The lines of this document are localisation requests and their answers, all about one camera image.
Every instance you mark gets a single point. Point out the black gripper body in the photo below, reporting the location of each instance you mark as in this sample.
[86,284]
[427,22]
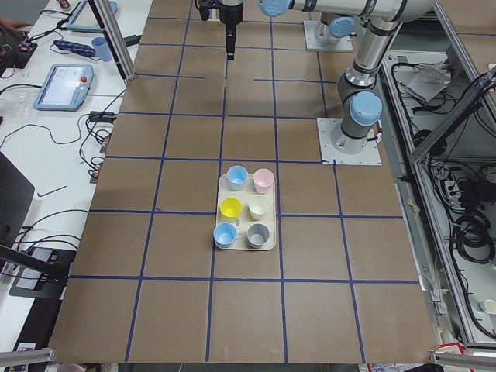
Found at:
[229,15]

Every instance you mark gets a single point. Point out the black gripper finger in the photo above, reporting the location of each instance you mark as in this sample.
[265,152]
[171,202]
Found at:
[230,42]

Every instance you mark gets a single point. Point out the light blue plastic cup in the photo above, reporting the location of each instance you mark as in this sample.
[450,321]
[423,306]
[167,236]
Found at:
[224,235]

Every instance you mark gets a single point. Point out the blue cup on desk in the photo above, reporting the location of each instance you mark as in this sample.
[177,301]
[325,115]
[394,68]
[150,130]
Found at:
[101,48]

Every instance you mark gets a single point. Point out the blue cup top of tray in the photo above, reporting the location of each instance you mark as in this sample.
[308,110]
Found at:
[237,176]

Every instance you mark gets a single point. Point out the pink plastic cup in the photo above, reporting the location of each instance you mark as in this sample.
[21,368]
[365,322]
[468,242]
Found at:
[263,180]

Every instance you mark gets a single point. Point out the cream white plastic cup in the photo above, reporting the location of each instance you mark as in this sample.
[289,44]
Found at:
[259,206]

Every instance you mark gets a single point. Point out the yellow plastic cup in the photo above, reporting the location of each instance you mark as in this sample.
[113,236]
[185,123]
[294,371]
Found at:
[230,209]

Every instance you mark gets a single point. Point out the grey plastic cup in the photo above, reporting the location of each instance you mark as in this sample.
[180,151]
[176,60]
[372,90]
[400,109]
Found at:
[258,235]

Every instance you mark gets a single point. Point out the person hand on desk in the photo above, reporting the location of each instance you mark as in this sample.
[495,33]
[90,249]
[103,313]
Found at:
[14,24]

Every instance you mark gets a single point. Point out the black power adapter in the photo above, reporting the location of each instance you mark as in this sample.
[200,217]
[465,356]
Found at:
[132,40]

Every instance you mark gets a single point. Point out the far teach pendant tablet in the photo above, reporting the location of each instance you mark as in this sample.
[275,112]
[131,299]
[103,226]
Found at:
[83,19]

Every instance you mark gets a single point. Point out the teach pendant tablet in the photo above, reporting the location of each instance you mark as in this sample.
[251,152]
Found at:
[83,19]
[65,88]

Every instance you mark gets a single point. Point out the blue plaid folded umbrella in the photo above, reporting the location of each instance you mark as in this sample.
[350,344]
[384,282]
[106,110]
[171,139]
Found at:
[77,48]

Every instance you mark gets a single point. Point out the near teach pendant tablet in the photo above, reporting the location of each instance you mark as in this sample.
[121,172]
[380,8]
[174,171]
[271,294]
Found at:
[65,88]

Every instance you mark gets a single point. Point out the beige plastic tray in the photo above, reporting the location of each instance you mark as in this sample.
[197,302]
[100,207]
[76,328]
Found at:
[245,220]

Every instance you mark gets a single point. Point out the black monitor stand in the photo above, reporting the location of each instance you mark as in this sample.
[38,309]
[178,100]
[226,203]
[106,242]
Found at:
[43,271]

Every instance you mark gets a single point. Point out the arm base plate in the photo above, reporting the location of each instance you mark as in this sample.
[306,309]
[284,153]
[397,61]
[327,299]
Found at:
[338,149]
[319,38]

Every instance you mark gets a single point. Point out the aluminium frame post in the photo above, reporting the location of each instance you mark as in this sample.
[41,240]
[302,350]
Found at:
[108,24]

